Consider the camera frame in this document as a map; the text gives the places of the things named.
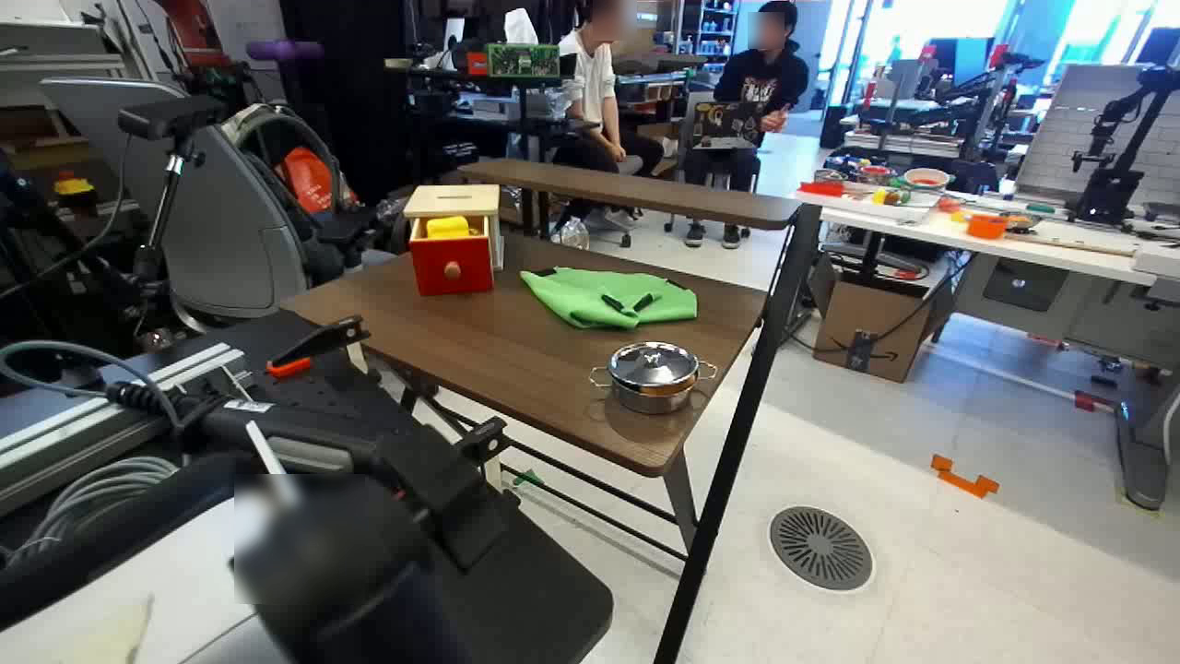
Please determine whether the green cloth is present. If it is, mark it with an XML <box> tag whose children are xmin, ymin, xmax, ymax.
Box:
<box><xmin>519</xmin><ymin>266</ymin><xmax>700</xmax><ymax>333</ymax></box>

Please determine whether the black robot arm on desk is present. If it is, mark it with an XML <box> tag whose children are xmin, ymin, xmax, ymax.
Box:
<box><xmin>1066</xmin><ymin>67</ymin><xmax>1180</xmax><ymax>227</ymax></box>

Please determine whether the brown wooden table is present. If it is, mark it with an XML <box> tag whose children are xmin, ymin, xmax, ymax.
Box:
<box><xmin>276</xmin><ymin>156</ymin><xmax>806</xmax><ymax>479</ymax></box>

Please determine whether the small metal pot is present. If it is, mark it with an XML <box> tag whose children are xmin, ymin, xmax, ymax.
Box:
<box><xmin>586</xmin><ymin>340</ymin><xmax>721</xmax><ymax>416</ymax></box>

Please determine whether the wooden box with red drawer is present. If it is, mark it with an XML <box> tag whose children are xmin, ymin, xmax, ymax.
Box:
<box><xmin>407</xmin><ymin>184</ymin><xmax>503</xmax><ymax>296</ymax></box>

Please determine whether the person in white shirt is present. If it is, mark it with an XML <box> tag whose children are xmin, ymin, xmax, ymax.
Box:
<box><xmin>546</xmin><ymin>0</ymin><xmax>667</xmax><ymax>256</ymax></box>

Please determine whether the black diagonal pole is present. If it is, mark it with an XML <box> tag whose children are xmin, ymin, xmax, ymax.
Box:
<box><xmin>654</xmin><ymin>202</ymin><xmax>824</xmax><ymax>664</ymax></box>

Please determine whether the cardboard box under desk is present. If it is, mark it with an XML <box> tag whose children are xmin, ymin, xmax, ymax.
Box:
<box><xmin>814</xmin><ymin>276</ymin><xmax>940</xmax><ymax>384</ymax></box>

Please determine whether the person in black shirt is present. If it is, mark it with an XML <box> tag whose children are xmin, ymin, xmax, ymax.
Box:
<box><xmin>685</xmin><ymin>0</ymin><xmax>809</xmax><ymax>191</ymax></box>

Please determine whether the round floor drain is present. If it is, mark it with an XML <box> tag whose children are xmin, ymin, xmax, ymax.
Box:
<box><xmin>772</xmin><ymin>507</ymin><xmax>874</xmax><ymax>592</ymax></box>

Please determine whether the grey exercise machine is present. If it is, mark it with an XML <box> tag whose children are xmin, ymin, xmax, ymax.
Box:
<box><xmin>120</xmin><ymin>95</ymin><xmax>373</xmax><ymax>319</ymax></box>

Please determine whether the white lab desk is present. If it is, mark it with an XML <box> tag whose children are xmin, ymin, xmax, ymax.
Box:
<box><xmin>801</xmin><ymin>187</ymin><xmax>1180</xmax><ymax>508</ymax></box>

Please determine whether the black camera mount foreground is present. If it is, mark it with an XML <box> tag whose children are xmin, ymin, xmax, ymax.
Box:
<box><xmin>229</xmin><ymin>442</ymin><xmax>611</xmax><ymax>664</ymax></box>

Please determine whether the orange floor bracket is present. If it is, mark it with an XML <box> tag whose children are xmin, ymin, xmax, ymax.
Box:
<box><xmin>929</xmin><ymin>454</ymin><xmax>999</xmax><ymax>500</ymax></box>

